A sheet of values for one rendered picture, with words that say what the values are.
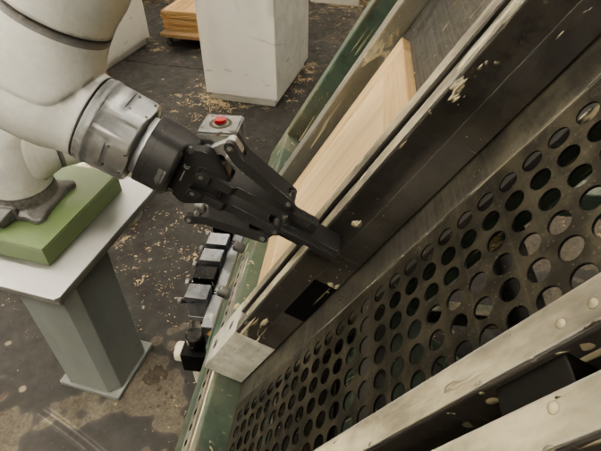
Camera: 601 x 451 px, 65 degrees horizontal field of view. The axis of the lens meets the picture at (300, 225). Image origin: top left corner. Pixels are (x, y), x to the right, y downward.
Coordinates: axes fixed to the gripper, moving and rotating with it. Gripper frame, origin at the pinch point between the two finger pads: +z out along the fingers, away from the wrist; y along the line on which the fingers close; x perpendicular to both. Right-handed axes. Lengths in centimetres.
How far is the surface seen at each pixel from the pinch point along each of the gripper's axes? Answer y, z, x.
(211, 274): -56, 0, 36
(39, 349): -166, -37, 56
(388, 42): 6, 7, 57
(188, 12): -159, -87, 385
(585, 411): 23.7, 1.7, -30.3
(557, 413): 22.6, 1.7, -30.0
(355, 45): -5, 5, 81
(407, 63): 10.6, 7.0, 37.9
